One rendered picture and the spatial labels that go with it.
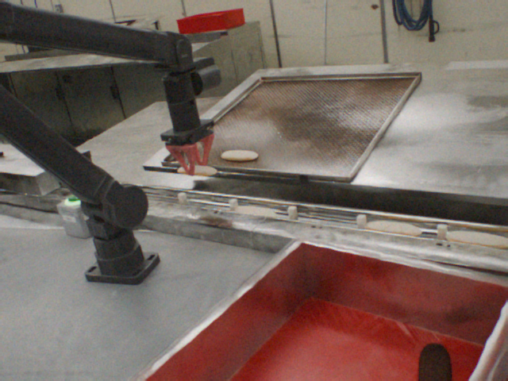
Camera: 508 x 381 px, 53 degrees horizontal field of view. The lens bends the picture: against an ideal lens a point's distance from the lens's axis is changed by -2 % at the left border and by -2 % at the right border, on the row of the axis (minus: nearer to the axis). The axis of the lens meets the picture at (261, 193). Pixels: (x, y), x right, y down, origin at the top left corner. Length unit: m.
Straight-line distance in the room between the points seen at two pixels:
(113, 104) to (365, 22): 2.28
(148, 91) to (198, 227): 3.14
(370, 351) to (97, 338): 0.41
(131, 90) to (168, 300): 3.45
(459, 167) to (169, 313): 0.58
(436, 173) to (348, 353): 0.44
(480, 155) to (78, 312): 0.78
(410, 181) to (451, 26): 3.68
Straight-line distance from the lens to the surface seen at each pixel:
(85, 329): 0.88
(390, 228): 0.90
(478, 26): 4.58
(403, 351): 0.70
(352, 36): 4.90
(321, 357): 0.70
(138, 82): 4.16
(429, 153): 1.07
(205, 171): 1.06
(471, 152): 1.07
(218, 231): 0.99
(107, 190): 0.89
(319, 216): 0.98
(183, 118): 1.03
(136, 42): 0.95
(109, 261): 0.95
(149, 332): 0.82
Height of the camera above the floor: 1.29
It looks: 23 degrees down
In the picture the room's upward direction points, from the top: 10 degrees counter-clockwise
